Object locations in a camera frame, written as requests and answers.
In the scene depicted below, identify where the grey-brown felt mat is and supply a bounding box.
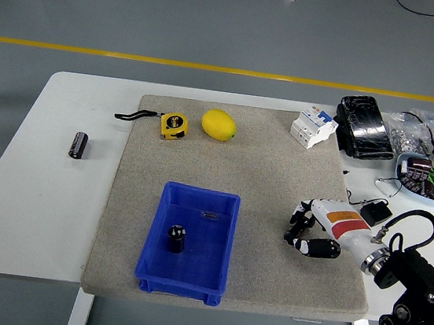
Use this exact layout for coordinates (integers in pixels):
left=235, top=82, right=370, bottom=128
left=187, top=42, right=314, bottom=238
left=79, top=88, right=392, bottom=325

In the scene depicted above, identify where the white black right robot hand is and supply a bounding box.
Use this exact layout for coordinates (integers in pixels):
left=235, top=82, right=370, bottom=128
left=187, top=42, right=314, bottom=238
left=280, top=194, right=386, bottom=267

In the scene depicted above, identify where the small black adapter with cord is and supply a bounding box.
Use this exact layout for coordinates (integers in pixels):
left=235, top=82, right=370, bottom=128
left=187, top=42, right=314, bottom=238
left=341, top=188, right=396, bottom=230

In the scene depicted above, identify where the yellow lemon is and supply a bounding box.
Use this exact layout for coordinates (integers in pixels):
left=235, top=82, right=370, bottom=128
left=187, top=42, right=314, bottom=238
left=199, top=107, right=240, bottom=143

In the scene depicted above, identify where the blue plastic box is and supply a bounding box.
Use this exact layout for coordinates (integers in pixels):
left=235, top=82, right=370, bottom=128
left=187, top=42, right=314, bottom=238
left=131, top=178, right=243, bottom=310

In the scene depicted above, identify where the black wrapped device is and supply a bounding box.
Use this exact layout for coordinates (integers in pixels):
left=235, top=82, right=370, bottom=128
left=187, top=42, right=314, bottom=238
left=329, top=92, right=403, bottom=164

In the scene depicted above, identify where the long dark brown battery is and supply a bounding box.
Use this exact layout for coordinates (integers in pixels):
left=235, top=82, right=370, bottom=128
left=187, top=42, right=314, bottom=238
left=288, top=216, right=314, bottom=245
left=67, top=131, right=90, bottom=161

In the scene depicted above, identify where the light blue bowl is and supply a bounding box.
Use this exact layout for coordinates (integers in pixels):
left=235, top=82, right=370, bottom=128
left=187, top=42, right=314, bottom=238
left=391, top=150, right=434, bottom=207

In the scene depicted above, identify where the short dark battery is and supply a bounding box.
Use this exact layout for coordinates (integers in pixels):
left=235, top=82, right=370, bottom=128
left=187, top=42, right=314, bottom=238
left=165, top=223, right=188, bottom=255

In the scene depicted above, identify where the white circuit breaker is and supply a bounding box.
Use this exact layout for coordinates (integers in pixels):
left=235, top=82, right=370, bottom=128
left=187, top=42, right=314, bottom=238
left=287, top=104, right=340, bottom=153

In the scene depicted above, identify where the thin wire loop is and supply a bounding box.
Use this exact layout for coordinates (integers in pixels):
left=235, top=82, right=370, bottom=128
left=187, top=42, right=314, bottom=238
left=373, top=175, right=404, bottom=200

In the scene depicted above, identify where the fat dark brown battery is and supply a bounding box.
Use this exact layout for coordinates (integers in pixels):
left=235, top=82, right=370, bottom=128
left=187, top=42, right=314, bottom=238
left=406, top=155, right=434, bottom=175

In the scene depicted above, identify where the clear bag of metal nuts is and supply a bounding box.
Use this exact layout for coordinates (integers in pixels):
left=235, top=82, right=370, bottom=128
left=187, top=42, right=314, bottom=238
left=382, top=110, right=434, bottom=158

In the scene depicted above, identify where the yellow tape measure with strap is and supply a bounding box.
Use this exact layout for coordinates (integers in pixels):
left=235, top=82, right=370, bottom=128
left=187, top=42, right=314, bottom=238
left=112, top=105, right=191, bottom=143

